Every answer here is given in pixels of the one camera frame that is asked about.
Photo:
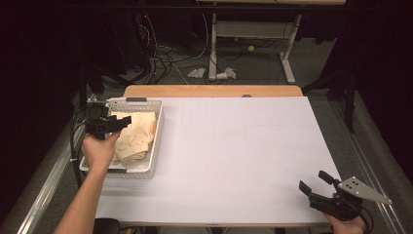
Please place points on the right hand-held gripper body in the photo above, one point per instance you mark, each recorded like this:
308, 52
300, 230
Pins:
344, 198

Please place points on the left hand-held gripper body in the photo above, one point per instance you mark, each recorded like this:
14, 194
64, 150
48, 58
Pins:
99, 125

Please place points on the cream cloth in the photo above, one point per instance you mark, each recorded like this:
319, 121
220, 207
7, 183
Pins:
139, 136

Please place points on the white perforated plastic basket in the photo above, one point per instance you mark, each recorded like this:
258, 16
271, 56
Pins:
156, 136

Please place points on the person's left hand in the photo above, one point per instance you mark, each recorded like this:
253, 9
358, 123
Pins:
99, 152

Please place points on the person's right hand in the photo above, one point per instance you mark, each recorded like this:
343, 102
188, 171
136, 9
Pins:
347, 226

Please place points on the white paper sheet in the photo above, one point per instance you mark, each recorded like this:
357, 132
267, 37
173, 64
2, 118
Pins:
227, 156

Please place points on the crumpled white paper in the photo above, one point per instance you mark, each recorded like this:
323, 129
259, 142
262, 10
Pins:
196, 73
226, 74

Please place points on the yellow tennis ball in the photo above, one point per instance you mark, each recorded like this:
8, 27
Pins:
251, 48

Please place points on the aluminium frame rail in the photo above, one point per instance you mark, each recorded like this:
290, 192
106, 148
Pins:
45, 188
367, 162

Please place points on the white metal desk frame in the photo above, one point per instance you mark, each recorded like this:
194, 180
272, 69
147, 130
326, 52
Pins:
256, 32

